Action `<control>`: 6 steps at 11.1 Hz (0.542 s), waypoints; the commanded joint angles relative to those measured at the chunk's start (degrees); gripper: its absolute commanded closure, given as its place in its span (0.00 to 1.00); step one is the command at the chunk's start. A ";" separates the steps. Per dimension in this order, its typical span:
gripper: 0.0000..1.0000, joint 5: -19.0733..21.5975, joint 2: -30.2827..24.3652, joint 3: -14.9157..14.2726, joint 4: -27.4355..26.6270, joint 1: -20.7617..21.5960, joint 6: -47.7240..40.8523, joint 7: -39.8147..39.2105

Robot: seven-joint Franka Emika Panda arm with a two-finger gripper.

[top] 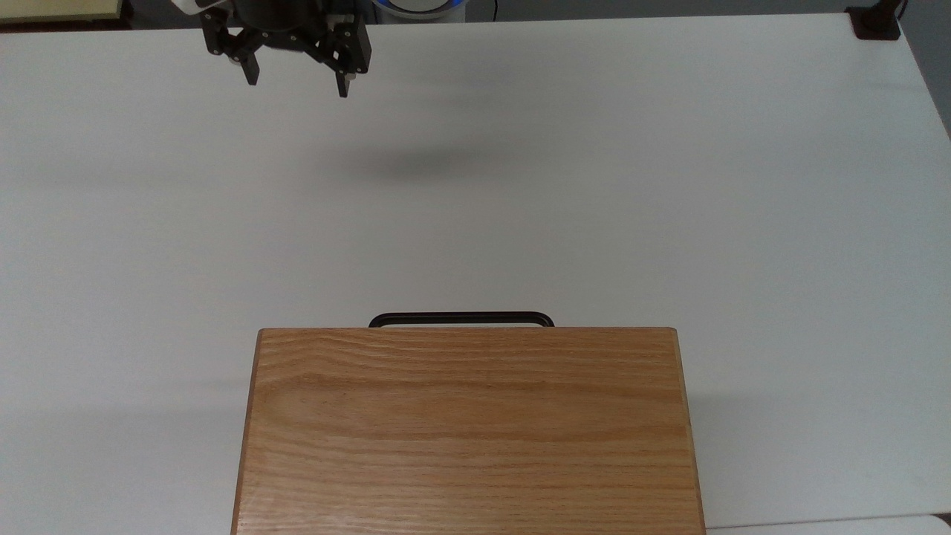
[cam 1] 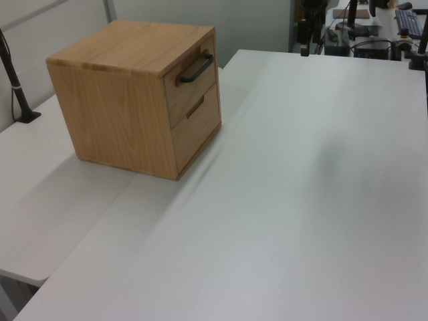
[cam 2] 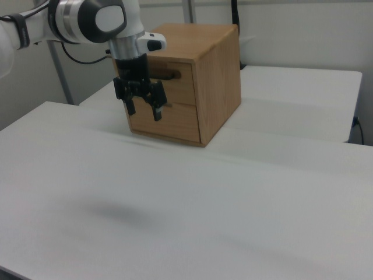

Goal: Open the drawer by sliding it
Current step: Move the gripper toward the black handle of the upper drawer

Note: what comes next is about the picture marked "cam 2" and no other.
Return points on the grey metal pole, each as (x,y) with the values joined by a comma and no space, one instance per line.
(61,76)

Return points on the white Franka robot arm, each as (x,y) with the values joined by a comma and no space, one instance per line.
(73,20)

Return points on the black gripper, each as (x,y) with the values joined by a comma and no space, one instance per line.
(132,73)

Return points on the grey wall profile strip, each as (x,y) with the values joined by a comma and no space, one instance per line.
(189,11)

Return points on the plain wooden drawer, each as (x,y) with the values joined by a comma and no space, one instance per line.
(175,125)

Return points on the wooden drawer cabinet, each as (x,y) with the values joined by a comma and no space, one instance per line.
(215,87)

